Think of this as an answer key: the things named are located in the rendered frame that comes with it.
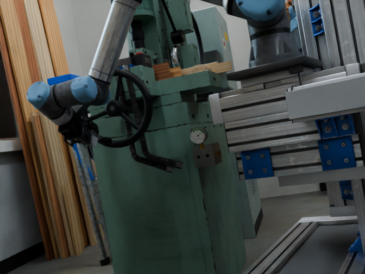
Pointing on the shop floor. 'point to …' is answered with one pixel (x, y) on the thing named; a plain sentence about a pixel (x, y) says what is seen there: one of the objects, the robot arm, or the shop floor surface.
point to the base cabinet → (170, 207)
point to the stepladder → (86, 155)
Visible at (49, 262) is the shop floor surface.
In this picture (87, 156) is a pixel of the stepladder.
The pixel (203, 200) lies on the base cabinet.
